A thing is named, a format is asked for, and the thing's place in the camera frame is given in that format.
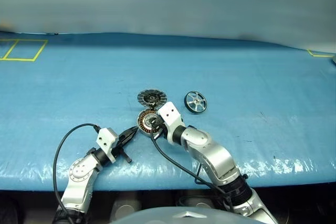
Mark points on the grey robot torso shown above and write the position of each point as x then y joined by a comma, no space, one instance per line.
162,216

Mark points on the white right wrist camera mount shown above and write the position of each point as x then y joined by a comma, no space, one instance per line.
170,116

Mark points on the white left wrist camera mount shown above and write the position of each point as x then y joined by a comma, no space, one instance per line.
106,138

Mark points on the grey round disc under table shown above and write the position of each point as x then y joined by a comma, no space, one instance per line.
200,205
126,208

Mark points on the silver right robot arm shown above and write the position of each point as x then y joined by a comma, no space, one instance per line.
215,155

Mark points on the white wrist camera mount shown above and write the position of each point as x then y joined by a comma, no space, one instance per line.
106,138
170,116

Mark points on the silver spoked rotor black rim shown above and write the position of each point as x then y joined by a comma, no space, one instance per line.
195,102

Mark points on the blue plastic table cover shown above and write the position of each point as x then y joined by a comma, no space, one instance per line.
78,90

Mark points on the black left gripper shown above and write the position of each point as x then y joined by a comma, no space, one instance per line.
118,148

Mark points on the black finned rotor disc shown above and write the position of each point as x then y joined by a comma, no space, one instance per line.
151,98

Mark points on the motor housing with copper windings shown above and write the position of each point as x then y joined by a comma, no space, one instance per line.
144,124

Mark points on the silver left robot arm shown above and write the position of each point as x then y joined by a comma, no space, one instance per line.
78,172

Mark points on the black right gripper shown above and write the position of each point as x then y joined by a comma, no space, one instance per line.
160,127

